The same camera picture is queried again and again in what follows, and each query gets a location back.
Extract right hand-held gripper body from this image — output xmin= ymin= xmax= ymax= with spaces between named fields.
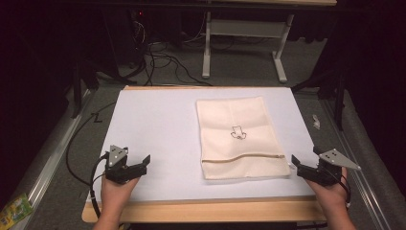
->
xmin=312 ymin=146 xmax=363 ymax=188

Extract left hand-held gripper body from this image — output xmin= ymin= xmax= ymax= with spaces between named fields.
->
xmin=103 ymin=145 xmax=138 ymax=185

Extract cream zippered cloth pouch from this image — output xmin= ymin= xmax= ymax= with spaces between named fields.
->
xmin=195 ymin=96 xmax=292 ymax=181

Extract person's right hand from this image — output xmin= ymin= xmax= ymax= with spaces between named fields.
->
xmin=304 ymin=167 xmax=351 ymax=210

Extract person's left hand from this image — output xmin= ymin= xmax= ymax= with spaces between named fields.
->
xmin=101 ymin=174 xmax=141 ymax=220

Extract white table mat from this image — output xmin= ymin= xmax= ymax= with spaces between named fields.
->
xmin=86 ymin=87 xmax=317 ymax=203

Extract clear plastic scrap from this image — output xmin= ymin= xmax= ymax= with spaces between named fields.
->
xmin=311 ymin=113 xmax=322 ymax=130

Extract black stand legs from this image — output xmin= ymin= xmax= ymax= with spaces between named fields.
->
xmin=70 ymin=58 xmax=101 ymax=120
xmin=289 ymin=68 xmax=349 ymax=132

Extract green yellow packet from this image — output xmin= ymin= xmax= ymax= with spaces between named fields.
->
xmin=0 ymin=193 xmax=34 ymax=230

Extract silver metal floor rail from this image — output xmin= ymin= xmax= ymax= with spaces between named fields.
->
xmin=319 ymin=97 xmax=406 ymax=230
xmin=9 ymin=88 xmax=94 ymax=230

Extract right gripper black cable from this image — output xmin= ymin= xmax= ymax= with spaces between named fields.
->
xmin=331 ymin=169 xmax=352 ymax=209

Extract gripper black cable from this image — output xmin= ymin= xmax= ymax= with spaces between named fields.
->
xmin=89 ymin=152 xmax=110 ymax=219
xmin=331 ymin=169 xmax=352 ymax=209

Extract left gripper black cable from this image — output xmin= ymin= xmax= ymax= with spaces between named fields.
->
xmin=89 ymin=152 xmax=110 ymax=219

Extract thin black floor cable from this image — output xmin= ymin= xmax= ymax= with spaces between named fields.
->
xmin=65 ymin=101 xmax=118 ymax=188

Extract bundle of black floor cables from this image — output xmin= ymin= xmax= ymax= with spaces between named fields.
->
xmin=125 ymin=18 xmax=214 ymax=88

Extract white metal desk frame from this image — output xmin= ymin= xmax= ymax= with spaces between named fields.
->
xmin=201 ymin=11 xmax=295 ymax=84

